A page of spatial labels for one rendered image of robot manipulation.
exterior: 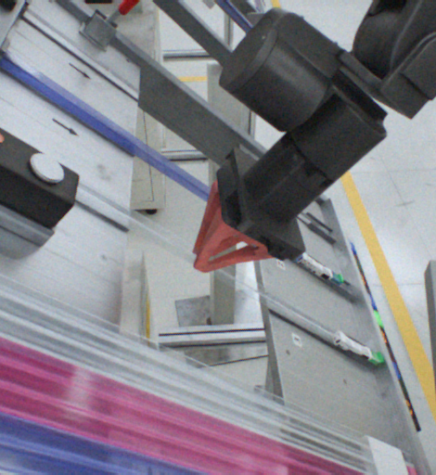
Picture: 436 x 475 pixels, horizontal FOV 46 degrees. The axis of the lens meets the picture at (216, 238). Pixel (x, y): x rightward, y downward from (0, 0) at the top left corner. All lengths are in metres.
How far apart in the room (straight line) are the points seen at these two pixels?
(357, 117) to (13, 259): 0.26
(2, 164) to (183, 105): 0.43
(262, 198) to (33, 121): 0.21
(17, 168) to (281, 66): 0.18
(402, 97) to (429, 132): 2.17
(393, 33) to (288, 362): 0.31
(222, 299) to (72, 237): 1.04
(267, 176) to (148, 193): 1.42
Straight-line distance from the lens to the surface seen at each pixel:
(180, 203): 1.98
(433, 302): 0.95
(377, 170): 2.24
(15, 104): 0.48
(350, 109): 0.39
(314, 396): 0.54
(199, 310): 1.61
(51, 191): 0.35
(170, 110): 0.74
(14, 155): 0.36
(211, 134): 0.76
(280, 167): 0.41
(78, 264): 0.40
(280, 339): 0.54
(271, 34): 0.37
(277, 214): 0.42
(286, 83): 0.37
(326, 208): 0.86
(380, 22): 0.42
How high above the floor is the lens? 1.28
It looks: 44 degrees down
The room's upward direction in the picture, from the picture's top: straight up
